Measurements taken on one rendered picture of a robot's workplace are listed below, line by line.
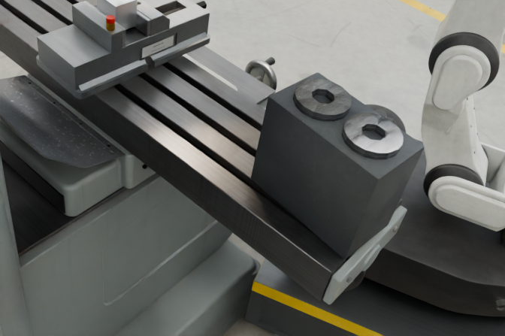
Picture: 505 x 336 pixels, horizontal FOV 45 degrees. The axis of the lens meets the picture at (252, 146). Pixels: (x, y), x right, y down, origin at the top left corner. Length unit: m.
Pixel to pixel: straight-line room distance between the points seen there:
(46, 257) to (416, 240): 0.87
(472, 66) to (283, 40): 1.96
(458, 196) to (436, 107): 0.25
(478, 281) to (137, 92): 0.91
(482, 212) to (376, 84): 1.59
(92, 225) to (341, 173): 0.58
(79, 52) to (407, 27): 2.64
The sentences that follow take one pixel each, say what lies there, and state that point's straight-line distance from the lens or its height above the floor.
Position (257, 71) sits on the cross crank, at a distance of 1.80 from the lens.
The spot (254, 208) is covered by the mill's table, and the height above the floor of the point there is 0.93.
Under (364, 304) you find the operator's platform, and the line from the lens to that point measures 1.63.
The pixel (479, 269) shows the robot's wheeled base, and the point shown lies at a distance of 1.60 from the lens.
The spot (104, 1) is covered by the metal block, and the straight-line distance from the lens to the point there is 1.23.
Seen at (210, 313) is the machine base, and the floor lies 0.17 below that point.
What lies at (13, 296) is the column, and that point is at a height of 0.72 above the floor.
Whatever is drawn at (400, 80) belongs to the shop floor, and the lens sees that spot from 3.14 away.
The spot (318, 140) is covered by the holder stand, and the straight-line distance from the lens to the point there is 0.90.
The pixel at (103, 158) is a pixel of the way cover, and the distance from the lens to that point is 1.17.
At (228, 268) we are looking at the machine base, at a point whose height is 0.20.
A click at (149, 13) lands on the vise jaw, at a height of 1.04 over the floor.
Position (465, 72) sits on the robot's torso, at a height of 1.02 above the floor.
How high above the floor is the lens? 1.69
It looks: 42 degrees down
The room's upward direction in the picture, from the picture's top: 12 degrees clockwise
